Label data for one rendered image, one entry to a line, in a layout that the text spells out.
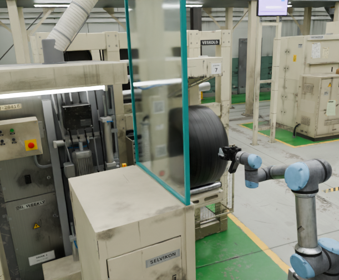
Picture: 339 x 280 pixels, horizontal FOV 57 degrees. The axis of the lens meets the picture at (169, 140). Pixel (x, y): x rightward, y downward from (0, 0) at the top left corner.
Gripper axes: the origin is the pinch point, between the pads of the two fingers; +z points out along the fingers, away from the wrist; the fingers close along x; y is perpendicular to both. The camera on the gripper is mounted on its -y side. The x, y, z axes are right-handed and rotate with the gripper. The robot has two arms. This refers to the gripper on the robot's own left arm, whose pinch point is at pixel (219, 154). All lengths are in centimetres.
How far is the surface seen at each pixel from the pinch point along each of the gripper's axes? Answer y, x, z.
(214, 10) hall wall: 279, -586, 832
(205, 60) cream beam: 62, -20, 41
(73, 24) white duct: 88, 73, 40
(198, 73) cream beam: 53, -15, 42
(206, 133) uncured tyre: 14.7, 6.2, 4.2
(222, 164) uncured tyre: -7.9, -3.3, 2.8
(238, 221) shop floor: -110, -86, 98
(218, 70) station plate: 54, -32, 42
